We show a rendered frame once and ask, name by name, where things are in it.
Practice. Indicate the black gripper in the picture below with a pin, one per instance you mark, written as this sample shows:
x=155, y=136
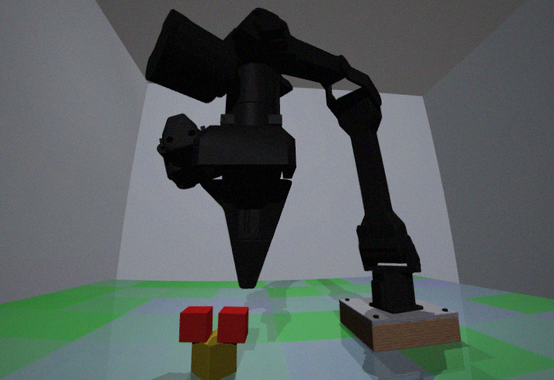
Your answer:
x=251, y=154

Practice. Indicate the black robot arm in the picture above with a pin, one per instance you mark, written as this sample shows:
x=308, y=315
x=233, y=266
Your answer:
x=248, y=67

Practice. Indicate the olive-yellow cube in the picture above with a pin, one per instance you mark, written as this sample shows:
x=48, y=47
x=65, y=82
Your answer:
x=212, y=360

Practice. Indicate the red cube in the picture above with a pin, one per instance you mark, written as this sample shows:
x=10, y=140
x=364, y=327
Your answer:
x=232, y=325
x=196, y=324

